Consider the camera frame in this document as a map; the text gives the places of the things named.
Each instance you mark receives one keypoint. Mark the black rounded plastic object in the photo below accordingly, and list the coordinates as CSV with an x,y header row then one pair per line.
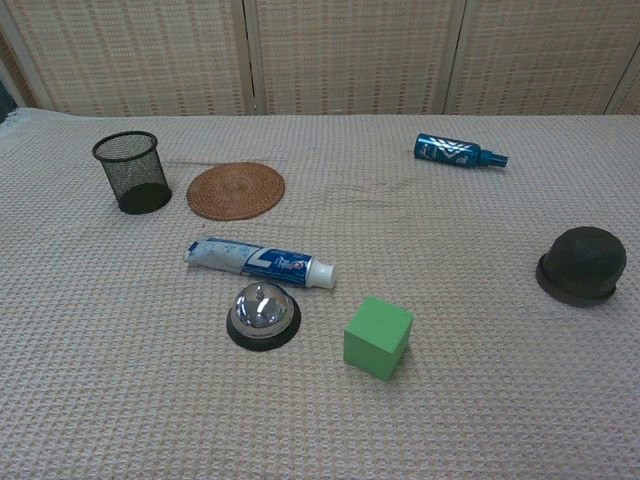
x,y
582,260

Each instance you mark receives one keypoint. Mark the blue white toothpaste tube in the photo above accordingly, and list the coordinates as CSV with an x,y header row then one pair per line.
x,y
260,261

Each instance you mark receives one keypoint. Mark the silver desk call bell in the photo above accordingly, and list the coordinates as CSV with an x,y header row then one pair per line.
x,y
260,310

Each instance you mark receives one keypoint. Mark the round woven rattan coaster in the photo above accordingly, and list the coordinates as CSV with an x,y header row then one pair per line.
x,y
235,190

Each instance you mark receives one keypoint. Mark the green foam cube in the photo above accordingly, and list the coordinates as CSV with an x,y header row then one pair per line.
x,y
375,336

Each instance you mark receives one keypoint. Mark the blue spray bottle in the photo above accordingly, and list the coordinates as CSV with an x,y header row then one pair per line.
x,y
447,151

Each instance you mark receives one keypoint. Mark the black mesh pen holder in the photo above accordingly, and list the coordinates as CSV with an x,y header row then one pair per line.
x,y
142,196

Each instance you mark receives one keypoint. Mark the woven bamboo folding screen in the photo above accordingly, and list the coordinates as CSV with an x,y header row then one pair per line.
x,y
350,55

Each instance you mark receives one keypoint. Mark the beige waffle weave tablecloth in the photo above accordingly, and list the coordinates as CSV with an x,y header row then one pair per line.
x,y
450,400

